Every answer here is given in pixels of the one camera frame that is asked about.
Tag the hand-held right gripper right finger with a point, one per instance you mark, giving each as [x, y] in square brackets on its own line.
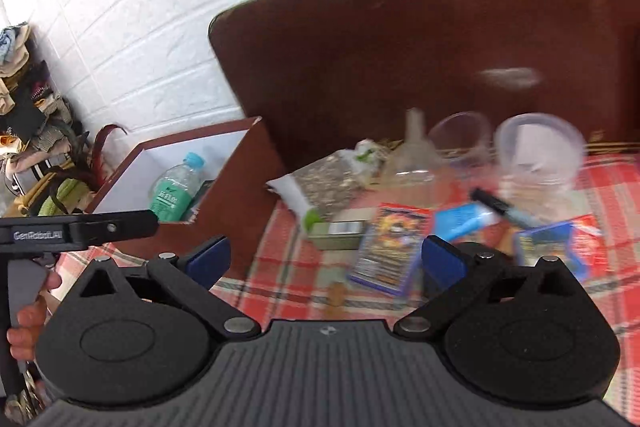
[441, 263]

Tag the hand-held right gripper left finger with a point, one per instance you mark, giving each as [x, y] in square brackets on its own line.
[210, 259]

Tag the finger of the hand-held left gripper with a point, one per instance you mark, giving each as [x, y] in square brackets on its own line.
[117, 227]

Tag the brown cardboard box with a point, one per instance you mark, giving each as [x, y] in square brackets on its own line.
[240, 192]

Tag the clear round plastic container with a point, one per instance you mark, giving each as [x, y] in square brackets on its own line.
[540, 157]

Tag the person's left hand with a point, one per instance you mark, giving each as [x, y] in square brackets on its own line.
[31, 317]

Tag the blue tube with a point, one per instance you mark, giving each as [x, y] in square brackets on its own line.
[462, 219]

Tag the blue orange card pack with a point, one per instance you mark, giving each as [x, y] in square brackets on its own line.
[392, 247]

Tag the dark green packet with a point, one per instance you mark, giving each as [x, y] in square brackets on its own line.
[204, 197]

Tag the green label water bottle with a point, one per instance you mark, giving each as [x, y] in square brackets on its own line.
[172, 192]

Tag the red plaid blanket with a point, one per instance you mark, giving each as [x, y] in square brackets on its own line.
[280, 267]

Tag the black marker pen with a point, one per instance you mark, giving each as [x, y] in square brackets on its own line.
[492, 202]

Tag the clear plastic funnel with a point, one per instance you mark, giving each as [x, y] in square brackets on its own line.
[412, 162]

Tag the grey green small box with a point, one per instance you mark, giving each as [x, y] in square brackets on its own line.
[337, 234]

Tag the pile of clothes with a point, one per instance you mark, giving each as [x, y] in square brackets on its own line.
[30, 122]

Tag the red blue packet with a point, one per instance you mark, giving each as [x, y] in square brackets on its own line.
[555, 244]

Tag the crumpled white green wrapper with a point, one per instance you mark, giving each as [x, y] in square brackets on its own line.
[367, 159]

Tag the clear plastic cup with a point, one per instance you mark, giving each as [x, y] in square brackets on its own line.
[460, 137]

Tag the clear packet of dried herbs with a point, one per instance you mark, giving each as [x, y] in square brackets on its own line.
[325, 182]

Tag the brown wooden headboard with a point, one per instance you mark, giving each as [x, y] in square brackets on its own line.
[380, 57]

